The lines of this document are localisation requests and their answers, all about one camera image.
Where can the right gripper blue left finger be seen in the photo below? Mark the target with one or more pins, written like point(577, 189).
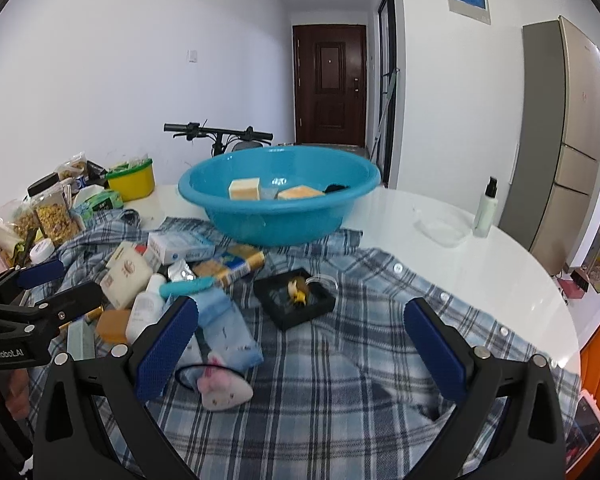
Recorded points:
point(71, 441)

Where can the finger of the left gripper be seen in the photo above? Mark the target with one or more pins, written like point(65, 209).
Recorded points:
point(15, 281)
point(62, 308)

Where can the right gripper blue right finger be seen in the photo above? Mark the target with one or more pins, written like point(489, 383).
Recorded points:
point(529, 441)

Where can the cream printed box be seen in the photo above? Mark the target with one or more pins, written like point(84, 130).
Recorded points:
point(244, 189)

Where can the orange topped white box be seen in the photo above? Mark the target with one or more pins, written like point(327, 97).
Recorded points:
point(299, 192)

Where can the black scrunchie pink bow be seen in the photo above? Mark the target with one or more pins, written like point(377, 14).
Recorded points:
point(333, 188)

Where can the grey blue case box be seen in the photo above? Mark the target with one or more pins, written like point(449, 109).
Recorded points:
point(268, 192)

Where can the person left hand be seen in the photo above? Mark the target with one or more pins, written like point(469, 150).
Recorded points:
point(16, 394)

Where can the clear jar of nuts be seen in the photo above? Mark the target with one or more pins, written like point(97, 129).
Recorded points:
point(51, 204)

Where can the white red cream box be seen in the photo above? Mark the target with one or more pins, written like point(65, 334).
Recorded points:
point(128, 271)

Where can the green tissue pack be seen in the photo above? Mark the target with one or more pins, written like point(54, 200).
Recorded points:
point(105, 200)

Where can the white blue raison box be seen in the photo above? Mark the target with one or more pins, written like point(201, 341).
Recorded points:
point(173, 246)

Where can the yellow green-rimmed container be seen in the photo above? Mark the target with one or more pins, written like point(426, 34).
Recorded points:
point(133, 180)

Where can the blue tissue pack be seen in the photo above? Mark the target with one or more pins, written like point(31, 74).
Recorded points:
point(225, 331)

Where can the gold blue box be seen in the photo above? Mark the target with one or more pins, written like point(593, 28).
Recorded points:
point(231, 265)

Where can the blue plastic basin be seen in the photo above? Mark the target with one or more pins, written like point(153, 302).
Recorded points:
point(275, 223)

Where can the clear plastic lid tray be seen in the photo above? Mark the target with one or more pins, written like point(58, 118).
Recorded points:
point(448, 228)

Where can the blue plaid shirt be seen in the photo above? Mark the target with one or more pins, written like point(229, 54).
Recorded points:
point(345, 396)

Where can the white pump lotion bottle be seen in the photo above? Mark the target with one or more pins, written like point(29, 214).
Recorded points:
point(486, 210)

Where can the black bicycle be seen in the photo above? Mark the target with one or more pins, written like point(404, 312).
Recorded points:
point(221, 138)

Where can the grey beige refrigerator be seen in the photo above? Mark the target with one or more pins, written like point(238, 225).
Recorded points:
point(559, 146)

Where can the dark brown door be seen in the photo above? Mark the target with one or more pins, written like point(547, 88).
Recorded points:
point(330, 84)

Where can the black frame with doll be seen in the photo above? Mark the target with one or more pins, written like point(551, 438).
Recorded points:
point(296, 297)

